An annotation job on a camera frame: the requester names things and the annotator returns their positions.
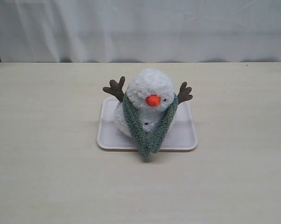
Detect green fluffy scarf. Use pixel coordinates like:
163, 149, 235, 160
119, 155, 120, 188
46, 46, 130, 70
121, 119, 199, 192
122, 93, 178, 158

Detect white plush snowman toy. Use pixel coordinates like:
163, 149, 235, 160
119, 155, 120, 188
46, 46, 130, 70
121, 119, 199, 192
103, 69, 193, 137

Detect white plastic tray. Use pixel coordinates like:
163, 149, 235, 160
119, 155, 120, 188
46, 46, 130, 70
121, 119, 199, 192
97, 97, 198, 152

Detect white backdrop curtain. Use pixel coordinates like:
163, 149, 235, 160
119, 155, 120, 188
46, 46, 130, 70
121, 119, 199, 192
0, 0, 281, 63

